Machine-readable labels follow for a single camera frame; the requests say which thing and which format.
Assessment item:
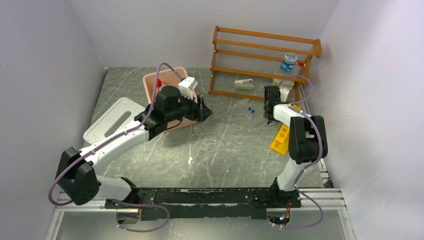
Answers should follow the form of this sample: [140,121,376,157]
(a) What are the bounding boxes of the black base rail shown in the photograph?
[104,185,302,221]

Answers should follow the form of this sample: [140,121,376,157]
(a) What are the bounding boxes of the small blue caps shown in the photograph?
[248,107,256,114]

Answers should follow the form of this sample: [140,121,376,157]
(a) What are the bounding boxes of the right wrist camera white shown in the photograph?
[279,87,291,102]

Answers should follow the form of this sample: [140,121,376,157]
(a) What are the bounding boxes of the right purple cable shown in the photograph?
[278,75,325,231]

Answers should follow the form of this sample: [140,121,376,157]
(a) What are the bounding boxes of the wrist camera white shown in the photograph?
[178,76,198,100]
[279,87,291,102]

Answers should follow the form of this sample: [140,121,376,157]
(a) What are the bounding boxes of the white bin lid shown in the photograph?
[83,97,145,145]

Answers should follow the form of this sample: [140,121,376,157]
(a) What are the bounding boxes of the aluminium frame rail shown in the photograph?
[44,165,348,240]

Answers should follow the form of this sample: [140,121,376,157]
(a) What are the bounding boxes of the wooden shelf rack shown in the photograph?
[208,25,323,101]

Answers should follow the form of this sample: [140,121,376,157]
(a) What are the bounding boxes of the red cap wash bottle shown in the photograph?
[156,78,163,92]

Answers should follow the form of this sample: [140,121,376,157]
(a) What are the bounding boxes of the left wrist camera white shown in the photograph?
[178,76,198,100]

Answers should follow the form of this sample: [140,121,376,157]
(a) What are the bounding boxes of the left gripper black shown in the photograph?
[165,89,213,123]

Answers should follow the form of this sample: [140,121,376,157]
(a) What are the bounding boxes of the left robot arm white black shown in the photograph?
[53,85,213,208]

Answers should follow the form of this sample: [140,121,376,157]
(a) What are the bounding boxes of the yellow test tube rack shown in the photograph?
[269,104,302,156]

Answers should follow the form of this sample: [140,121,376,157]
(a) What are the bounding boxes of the white stapler on shelf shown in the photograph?
[234,78,255,90]

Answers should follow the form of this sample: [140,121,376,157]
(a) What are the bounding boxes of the pink plastic bin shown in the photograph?
[142,66,197,132]

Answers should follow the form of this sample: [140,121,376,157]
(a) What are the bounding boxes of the blue white jar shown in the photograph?
[280,52,298,72]

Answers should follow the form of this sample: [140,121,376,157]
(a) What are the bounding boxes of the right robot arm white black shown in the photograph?
[263,85,328,207]

